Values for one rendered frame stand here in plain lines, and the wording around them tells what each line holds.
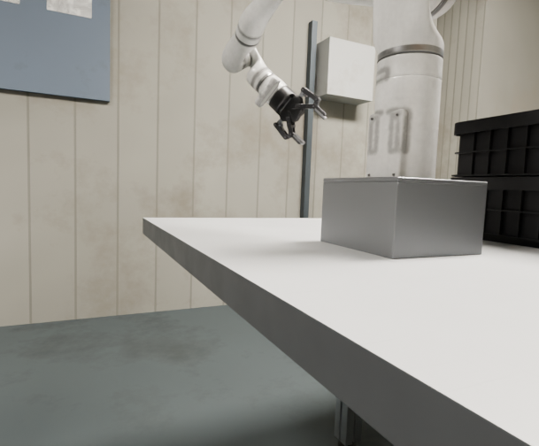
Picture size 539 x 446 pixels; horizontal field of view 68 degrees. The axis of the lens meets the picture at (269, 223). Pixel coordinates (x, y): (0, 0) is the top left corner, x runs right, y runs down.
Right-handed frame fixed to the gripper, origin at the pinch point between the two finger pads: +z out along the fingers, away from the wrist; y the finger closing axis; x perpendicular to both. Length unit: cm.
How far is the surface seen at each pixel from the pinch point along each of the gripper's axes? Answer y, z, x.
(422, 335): -16, 35, 85
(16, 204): 142, -101, -19
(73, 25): 63, -150, -53
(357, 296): -12, 32, 78
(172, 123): 78, -92, -88
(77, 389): 127, 1, 22
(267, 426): 78, 56, 8
